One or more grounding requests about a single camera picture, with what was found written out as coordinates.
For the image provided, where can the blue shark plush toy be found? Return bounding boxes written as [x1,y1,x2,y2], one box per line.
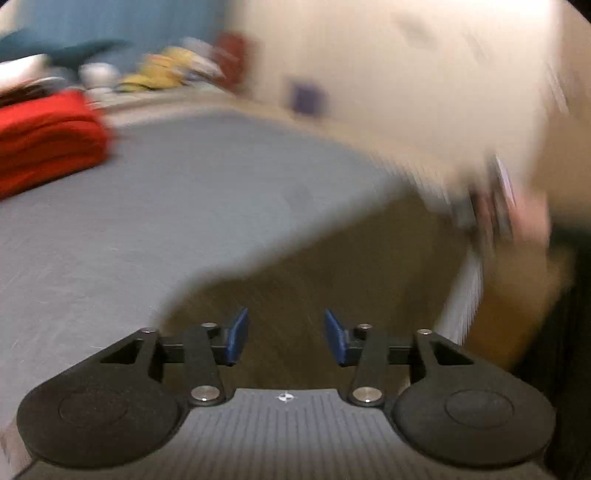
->
[0,28,132,70]

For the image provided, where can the purple folded mat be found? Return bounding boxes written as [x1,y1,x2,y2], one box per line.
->
[288,79,329,116]

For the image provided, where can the yellow plush toy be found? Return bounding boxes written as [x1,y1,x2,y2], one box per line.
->
[161,45,204,75]

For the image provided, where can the white rabbit plush toy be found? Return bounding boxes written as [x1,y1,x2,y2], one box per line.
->
[182,38,227,81]

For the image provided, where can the dark patterned folded cloth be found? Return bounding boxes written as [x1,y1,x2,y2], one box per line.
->
[0,76,70,108]

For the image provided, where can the red folded blanket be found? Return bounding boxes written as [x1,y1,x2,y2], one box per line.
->
[0,89,114,200]

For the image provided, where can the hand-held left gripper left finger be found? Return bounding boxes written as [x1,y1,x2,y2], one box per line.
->
[83,307,250,408]

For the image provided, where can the yellow cloth heap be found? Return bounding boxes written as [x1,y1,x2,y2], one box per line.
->
[117,54,185,93]

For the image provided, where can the blue curtain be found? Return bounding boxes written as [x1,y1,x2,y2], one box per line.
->
[28,0,227,65]

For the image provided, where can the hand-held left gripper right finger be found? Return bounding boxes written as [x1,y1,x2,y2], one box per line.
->
[323,309,491,409]

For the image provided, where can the olive green corduroy pants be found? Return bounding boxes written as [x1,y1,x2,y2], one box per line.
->
[154,185,485,393]

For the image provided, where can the person's right hand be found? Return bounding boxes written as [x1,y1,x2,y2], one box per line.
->
[510,191,554,247]

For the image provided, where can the white folded towel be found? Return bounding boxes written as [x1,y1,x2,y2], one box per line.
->
[0,54,51,93]

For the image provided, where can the red cushion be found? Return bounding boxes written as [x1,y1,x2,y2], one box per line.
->
[215,32,257,90]

